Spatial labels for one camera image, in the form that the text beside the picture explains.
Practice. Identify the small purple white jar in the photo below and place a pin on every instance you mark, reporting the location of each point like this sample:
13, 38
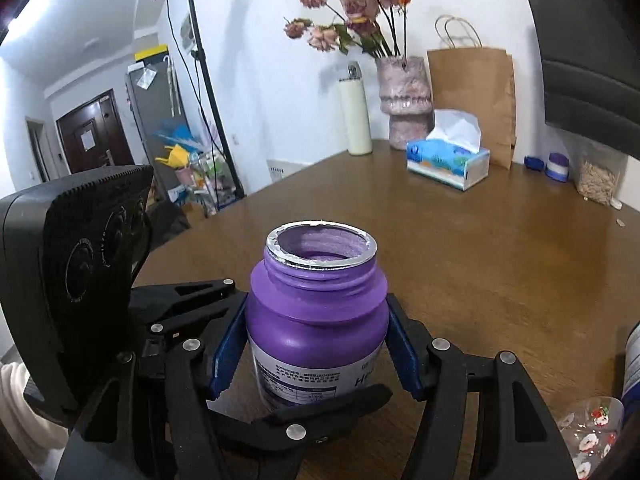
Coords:
556, 166

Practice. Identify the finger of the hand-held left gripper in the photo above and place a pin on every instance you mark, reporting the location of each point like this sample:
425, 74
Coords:
195, 291
300, 427

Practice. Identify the blue tissue box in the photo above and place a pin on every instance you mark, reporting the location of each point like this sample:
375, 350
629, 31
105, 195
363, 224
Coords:
440, 162

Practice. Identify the brown paper bag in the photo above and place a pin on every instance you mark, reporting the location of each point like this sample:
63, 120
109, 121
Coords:
475, 90

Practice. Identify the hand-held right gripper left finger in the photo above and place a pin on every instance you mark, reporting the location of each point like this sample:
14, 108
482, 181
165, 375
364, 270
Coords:
225, 360

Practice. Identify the clear bag of nuts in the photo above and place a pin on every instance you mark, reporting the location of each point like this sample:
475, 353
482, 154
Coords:
595, 180

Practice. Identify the purple plastic jar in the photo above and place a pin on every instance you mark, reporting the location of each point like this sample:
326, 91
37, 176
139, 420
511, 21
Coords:
315, 310

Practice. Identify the white thermos bottle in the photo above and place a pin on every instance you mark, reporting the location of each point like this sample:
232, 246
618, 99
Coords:
356, 120

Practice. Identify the dried pink roses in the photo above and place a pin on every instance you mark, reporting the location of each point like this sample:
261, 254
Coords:
360, 7

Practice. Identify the black light stand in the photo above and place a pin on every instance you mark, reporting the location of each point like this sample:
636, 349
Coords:
200, 55

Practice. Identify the brown wooden door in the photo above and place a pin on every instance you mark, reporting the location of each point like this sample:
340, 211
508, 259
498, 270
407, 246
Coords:
110, 127

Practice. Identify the small blue cap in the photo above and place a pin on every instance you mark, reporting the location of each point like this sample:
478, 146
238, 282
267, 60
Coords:
534, 164

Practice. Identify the yellow box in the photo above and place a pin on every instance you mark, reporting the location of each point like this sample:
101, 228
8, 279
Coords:
152, 52

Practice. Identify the pink textured vase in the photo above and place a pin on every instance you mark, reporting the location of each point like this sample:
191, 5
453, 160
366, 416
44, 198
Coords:
405, 90

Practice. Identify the white ribbed box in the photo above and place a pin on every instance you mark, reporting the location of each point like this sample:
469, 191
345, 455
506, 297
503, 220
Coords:
282, 169

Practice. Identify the blue white bottle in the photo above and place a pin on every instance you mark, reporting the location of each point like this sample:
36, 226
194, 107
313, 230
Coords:
632, 365

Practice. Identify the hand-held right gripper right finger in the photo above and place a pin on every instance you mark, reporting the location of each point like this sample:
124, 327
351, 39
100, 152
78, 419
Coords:
406, 360

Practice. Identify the grey refrigerator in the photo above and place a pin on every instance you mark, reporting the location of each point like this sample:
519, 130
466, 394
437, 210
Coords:
152, 105

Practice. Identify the printed clear plastic bag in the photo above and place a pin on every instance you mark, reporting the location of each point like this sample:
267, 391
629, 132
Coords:
595, 435

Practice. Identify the colourful clutter pile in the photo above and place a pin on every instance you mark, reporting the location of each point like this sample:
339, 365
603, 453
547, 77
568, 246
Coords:
200, 170

